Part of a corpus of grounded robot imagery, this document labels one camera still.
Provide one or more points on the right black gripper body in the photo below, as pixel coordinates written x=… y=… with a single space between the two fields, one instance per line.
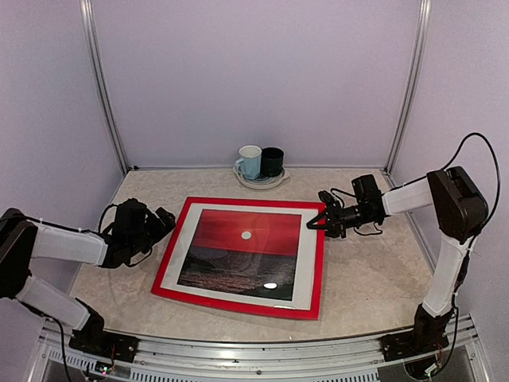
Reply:
x=345 y=220

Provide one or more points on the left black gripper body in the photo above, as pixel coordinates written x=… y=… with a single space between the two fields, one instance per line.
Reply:
x=142 y=242

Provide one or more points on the white mat board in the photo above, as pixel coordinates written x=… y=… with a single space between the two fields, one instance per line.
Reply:
x=179 y=246

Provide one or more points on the red and dark photo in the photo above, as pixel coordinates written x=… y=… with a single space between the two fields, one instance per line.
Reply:
x=246 y=253

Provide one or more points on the red and wood picture frame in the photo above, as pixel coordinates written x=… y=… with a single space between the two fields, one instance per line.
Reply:
x=238 y=306

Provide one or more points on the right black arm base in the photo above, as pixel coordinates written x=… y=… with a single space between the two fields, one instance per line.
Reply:
x=427 y=335

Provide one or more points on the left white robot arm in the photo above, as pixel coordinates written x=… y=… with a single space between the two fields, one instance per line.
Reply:
x=24 y=239

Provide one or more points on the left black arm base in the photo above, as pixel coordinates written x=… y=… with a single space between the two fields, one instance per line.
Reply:
x=93 y=339

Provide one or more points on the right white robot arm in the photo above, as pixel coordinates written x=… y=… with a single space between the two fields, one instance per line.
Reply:
x=461 y=211

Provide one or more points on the white plate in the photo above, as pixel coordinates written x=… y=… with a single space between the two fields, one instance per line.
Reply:
x=263 y=183

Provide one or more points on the dark green mug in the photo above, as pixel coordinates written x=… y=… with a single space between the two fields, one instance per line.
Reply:
x=271 y=162

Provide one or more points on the light blue mug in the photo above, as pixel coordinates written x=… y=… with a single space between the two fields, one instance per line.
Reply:
x=249 y=162

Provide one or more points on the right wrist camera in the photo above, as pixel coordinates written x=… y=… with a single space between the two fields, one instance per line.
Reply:
x=330 y=200

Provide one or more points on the right aluminium corner post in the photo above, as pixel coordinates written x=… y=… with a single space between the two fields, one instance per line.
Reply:
x=418 y=53

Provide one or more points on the aluminium corner post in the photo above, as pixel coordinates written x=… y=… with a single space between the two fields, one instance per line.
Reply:
x=418 y=53
x=92 y=41

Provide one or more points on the left aluminium corner post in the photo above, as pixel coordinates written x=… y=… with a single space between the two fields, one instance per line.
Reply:
x=92 y=41

